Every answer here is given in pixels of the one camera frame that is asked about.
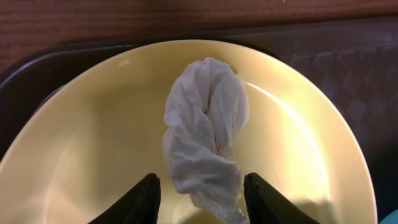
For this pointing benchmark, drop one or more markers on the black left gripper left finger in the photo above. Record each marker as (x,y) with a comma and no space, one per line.
(140,205)

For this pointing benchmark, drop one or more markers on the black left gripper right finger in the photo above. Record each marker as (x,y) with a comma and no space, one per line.
(266,205)

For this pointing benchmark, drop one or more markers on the white napkin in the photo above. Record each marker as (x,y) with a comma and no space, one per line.
(205,111)

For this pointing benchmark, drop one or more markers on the light blue bowl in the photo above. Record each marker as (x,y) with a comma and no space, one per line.
(391,218)

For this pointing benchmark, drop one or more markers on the yellow plate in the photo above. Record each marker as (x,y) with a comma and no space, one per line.
(102,133)

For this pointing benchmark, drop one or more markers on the dark brown serving tray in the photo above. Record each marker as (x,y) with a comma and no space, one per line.
(353,63)

